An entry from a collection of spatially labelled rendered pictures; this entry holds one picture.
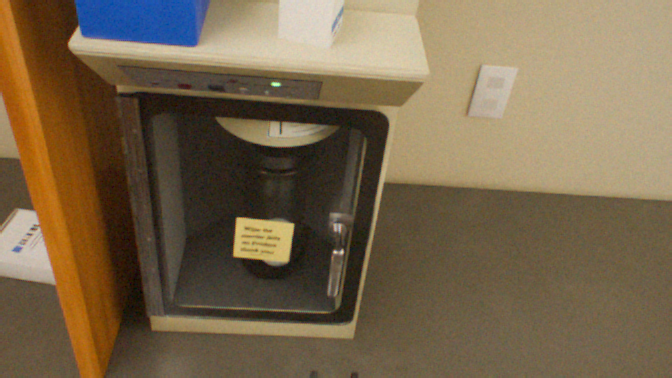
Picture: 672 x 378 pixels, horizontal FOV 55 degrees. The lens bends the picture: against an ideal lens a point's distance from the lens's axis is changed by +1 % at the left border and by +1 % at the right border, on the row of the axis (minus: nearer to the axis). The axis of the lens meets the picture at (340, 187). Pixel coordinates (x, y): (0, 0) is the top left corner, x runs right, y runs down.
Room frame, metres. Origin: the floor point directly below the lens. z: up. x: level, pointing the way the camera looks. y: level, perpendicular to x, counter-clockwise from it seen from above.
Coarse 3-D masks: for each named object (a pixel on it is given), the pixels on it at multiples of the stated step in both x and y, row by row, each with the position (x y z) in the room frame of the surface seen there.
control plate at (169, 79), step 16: (144, 80) 0.55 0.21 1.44; (160, 80) 0.55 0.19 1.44; (176, 80) 0.54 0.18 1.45; (192, 80) 0.54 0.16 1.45; (208, 80) 0.54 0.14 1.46; (224, 80) 0.54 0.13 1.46; (240, 80) 0.53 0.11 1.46; (256, 80) 0.53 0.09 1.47; (272, 80) 0.53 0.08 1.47; (288, 80) 0.53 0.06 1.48; (304, 80) 0.53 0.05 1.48; (272, 96) 0.58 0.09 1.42; (304, 96) 0.58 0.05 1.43
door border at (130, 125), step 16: (128, 112) 0.59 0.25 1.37; (128, 128) 0.59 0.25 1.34; (128, 144) 0.59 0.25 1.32; (128, 160) 0.58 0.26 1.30; (144, 160) 0.59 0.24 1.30; (144, 176) 0.59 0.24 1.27; (144, 192) 0.59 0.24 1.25; (144, 208) 0.59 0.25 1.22; (144, 224) 0.59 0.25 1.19; (144, 240) 0.59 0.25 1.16; (144, 256) 0.59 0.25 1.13; (144, 272) 0.58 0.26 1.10; (160, 288) 0.59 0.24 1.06; (160, 304) 0.59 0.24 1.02
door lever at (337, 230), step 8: (336, 224) 0.61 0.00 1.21; (328, 232) 0.61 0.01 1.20; (336, 232) 0.60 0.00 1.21; (344, 232) 0.61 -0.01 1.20; (336, 240) 0.59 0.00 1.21; (336, 248) 0.57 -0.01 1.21; (344, 248) 0.58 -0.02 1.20; (336, 256) 0.56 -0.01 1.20; (336, 264) 0.57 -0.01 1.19; (336, 272) 0.57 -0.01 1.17; (328, 280) 0.57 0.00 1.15; (336, 280) 0.57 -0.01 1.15; (328, 288) 0.57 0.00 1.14; (336, 288) 0.57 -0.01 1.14
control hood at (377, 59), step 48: (240, 0) 0.61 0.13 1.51; (96, 48) 0.49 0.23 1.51; (144, 48) 0.49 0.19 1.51; (192, 48) 0.50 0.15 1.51; (240, 48) 0.51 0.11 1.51; (288, 48) 0.53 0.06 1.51; (336, 48) 0.54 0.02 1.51; (384, 48) 0.55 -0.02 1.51; (336, 96) 0.58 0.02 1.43; (384, 96) 0.57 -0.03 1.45
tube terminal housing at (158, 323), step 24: (264, 0) 0.62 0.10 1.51; (360, 0) 0.63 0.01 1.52; (384, 0) 0.63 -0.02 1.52; (408, 0) 0.63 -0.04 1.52; (216, 96) 0.61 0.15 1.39; (240, 96) 0.61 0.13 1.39; (384, 168) 0.63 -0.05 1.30; (360, 288) 0.63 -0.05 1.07; (312, 336) 0.63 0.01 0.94; (336, 336) 0.63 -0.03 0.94
